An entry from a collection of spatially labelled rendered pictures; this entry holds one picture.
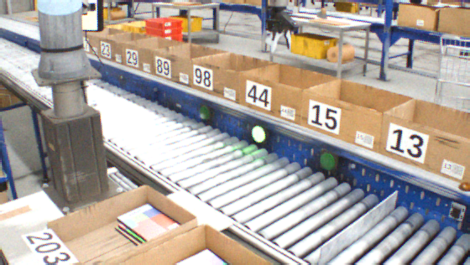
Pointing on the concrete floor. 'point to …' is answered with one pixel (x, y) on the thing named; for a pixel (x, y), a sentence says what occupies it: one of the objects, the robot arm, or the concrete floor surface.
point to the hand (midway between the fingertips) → (281, 49)
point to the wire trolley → (451, 70)
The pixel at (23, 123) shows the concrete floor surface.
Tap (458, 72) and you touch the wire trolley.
